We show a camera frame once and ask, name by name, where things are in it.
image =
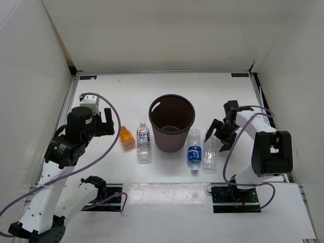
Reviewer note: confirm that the right blue corner sticker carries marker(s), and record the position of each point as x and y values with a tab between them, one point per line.
240	75

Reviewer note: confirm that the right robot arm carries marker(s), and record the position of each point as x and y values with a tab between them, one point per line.
272	150

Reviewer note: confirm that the brown plastic bin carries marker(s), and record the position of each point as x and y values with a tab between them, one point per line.
171	117

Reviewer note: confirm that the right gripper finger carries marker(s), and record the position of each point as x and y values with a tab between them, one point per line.
228	142
215	126

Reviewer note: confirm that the clear unlabeled plastic bottle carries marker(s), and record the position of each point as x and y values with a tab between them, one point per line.
209	155

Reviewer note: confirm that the blue corner sticker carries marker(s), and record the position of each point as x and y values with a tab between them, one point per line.
88	77
240	75

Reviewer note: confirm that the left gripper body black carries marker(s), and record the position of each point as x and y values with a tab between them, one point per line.
96	126

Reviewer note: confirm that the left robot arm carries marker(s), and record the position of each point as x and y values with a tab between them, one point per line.
45	219

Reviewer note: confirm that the left blue corner sticker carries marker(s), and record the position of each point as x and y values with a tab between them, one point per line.
88	77

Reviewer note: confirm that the orange juice bottle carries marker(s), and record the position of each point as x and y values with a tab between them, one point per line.
126	138

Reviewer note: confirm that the clear bottle orange blue label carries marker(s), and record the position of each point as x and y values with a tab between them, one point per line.
143	143

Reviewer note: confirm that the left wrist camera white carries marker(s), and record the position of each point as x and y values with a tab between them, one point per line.
90	101

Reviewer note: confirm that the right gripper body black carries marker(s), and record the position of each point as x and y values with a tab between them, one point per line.
227	128

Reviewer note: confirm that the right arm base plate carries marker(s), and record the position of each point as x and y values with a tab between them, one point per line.
228	199

